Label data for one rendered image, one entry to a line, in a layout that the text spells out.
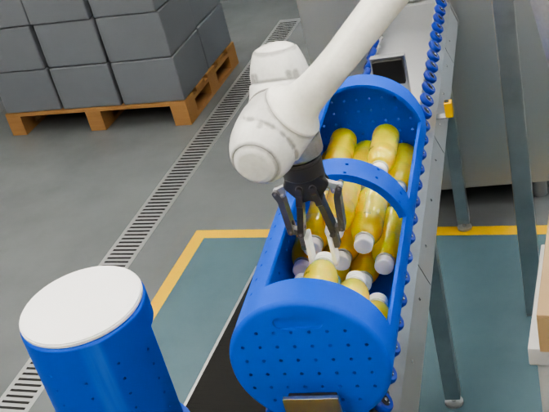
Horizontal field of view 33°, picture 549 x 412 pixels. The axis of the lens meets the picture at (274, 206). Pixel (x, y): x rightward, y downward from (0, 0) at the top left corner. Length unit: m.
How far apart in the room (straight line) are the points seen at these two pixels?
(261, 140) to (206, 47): 4.13
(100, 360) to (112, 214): 2.63
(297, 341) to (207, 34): 4.07
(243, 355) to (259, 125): 0.44
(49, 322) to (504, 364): 1.65
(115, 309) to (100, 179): 2.98
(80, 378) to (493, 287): 1.89
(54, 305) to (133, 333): 0.21
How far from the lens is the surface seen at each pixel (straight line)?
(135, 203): 4.64
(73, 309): 2.09
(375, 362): 1.61
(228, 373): 3.16
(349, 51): 1.41
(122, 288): 2.09
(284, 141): 1.41
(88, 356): 2.00
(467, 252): 3.72
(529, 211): 3.13
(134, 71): 5.25
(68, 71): 5.45
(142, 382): 2.09
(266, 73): 1.55
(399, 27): 3.35
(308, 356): 1.62
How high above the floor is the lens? 2.15
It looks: 30 degrees down
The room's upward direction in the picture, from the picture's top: 15 degrees counter-clockwise
